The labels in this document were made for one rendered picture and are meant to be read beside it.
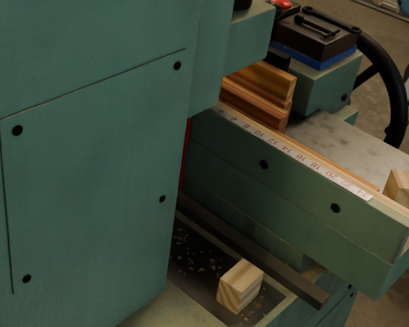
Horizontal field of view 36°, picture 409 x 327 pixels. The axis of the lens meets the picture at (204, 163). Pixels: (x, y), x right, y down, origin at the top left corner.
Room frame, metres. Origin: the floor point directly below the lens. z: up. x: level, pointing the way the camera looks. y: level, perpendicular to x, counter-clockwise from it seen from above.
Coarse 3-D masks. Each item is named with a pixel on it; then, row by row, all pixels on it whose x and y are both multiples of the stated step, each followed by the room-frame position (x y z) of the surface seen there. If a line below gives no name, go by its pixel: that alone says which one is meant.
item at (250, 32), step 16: (256, 0) 0.73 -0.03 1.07; (240, 16) 0.68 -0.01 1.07; (256, 16) 0.69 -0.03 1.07; (272, 16) 0.72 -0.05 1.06; (240, 32) 0.67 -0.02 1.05; (256, 32) 0.70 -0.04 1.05; (240, 48) 0.67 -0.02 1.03; (256, 48) 0.70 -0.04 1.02; (224, 64) 0.65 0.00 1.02; (240, 64) 0.68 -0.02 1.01
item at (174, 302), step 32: (192, 224) 0.61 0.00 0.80; (192, 256) 0.56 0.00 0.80; (224, 256) 0.57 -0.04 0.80; (192, 288) 0.50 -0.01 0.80; (128, 320) 0.45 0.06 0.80; (160, 320) 0.45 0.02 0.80; (192, 320) 0.46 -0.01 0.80; (224, 320) 0.47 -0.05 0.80; (256, 320) 0.47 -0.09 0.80; (288, 320) 0.51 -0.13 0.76
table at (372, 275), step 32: (288, 128) 0.73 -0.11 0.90; (320, 128) 0.74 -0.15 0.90; (352, 128) 0.75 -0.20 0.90; (192, 160) 0.66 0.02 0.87; (224, 160) 0.63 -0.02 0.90; (352, 160) 0.67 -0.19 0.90; (384, 160) 0.69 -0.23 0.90; (224, 192) 0.63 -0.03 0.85; (256, 192) 0.60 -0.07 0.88; (288, 224) 0.57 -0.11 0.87; (320, 224) 0.54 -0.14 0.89; (320, 256) 0.54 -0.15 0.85; (352, 256) 0.52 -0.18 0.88; (384, 288) 0.50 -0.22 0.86
